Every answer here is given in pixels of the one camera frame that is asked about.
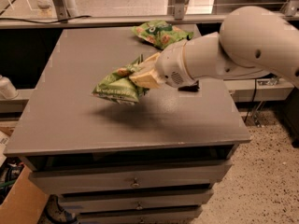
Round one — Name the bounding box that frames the grey drawer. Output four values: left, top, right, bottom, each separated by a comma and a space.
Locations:
78, 205, 202, 224
29, 160, 232, 194
59, 189, 213, 213

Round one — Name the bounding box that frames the grey metal bracket post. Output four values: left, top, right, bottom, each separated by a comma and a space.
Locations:
167, 0, 189, 21

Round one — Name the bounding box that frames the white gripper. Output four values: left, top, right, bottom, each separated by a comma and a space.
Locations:
129, 39, 195, 89

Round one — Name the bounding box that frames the black cable on ledge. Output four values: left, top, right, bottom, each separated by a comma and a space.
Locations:
0, 14, 92, 24

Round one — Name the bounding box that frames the cardboard box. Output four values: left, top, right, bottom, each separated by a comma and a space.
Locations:
0, 167, 49, 224

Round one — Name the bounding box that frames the black hanging cable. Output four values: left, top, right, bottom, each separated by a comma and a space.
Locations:
243, 77, 258, 123

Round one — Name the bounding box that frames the bottom grey drawer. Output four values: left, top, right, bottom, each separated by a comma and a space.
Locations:
78, 205, 202, 224

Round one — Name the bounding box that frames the green jalapeno chip bag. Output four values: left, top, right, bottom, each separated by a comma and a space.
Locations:
92, 55, 150, 105

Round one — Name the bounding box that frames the white cylinder object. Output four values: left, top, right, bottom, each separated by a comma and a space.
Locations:
0, 76, 18, 99

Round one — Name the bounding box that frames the middle grey drawer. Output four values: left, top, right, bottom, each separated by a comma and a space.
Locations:
59, 189, 213, 213

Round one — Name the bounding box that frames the green rice chip bag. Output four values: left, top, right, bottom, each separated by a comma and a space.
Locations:
132, 20, 193, 49

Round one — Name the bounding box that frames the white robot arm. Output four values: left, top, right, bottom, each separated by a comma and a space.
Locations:
130, 7, 299, 89

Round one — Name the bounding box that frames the grey drawer cabinet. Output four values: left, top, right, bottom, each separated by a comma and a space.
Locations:
3, 23, 252, 224

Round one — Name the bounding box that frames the top grey drawer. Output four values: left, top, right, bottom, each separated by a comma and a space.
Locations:
29, 160, 232, 194

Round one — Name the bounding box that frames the black snack bar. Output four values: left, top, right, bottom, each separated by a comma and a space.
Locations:
178, 81, 200, 92

